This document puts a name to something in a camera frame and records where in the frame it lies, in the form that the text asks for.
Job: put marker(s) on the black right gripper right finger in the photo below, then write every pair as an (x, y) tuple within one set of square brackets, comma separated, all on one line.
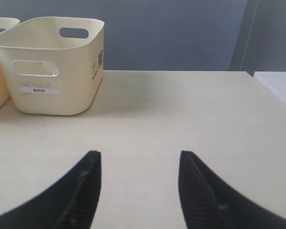
[(208, 202)]

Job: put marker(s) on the right cream plastic bin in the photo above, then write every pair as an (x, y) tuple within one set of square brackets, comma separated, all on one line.
[(53, 65)]

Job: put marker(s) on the white side table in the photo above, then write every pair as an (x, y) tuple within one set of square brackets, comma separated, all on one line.
[(274, 82)]

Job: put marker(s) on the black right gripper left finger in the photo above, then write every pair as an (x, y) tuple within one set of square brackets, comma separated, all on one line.
[(70, 203)]

